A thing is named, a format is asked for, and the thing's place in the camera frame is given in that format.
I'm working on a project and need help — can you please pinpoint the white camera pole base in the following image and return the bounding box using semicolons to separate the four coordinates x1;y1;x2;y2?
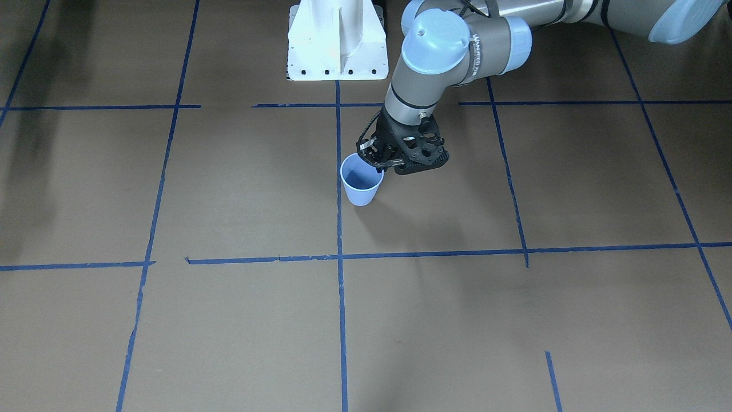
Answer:
286;1;389;81

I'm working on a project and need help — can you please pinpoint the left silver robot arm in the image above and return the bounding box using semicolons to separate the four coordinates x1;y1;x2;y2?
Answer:
356;1;723;175

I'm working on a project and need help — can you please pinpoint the blue plastic cup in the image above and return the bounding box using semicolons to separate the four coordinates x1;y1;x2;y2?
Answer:
339;152;385;207

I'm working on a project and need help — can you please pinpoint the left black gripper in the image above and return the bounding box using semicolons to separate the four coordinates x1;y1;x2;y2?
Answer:
356;109;449;175

